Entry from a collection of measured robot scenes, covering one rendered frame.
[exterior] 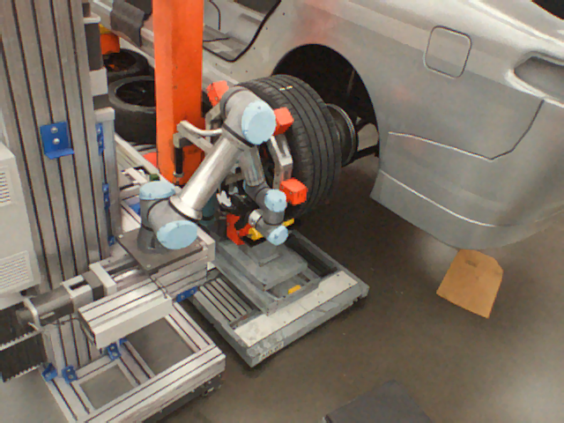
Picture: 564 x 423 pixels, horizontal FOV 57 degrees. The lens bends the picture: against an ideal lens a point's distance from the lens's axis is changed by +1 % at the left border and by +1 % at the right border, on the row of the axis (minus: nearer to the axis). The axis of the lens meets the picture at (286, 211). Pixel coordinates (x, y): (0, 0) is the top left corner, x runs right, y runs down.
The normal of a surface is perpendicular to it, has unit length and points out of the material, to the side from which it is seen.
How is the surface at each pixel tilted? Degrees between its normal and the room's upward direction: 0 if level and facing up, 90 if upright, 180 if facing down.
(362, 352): 0
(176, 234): 96
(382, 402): 0
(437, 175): 90
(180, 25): 90
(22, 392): 0
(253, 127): 84
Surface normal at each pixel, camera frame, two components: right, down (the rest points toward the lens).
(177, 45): 0.65, 0.49
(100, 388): 0.11, -0.81
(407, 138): -0.75, 0.31
